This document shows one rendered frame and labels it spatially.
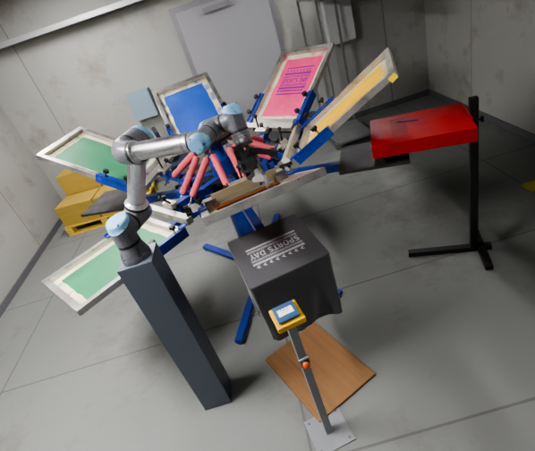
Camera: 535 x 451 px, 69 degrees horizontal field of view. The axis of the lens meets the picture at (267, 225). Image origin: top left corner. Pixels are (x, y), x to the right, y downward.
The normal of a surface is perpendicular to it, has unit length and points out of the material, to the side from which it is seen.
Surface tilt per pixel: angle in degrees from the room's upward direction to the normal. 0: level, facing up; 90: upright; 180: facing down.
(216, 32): 90
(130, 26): 90
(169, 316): 90
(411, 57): 90
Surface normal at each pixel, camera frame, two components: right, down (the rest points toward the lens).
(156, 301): 0.12, 0.51
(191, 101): -0.07, -0.45
